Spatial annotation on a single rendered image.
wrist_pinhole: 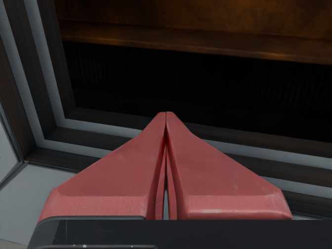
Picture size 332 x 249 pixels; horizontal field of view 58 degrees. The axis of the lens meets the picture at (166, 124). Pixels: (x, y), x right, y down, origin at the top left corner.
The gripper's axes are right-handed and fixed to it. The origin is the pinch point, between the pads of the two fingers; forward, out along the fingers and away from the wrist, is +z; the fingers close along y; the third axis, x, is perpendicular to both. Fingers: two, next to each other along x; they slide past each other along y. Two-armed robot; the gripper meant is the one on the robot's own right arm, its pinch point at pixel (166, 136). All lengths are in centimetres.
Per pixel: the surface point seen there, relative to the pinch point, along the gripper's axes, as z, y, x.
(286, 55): 11.8, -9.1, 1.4
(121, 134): 4.1, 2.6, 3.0
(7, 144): 2.7, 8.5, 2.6
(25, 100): 4.0, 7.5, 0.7
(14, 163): 2.7, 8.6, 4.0
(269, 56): 12.0, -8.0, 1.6
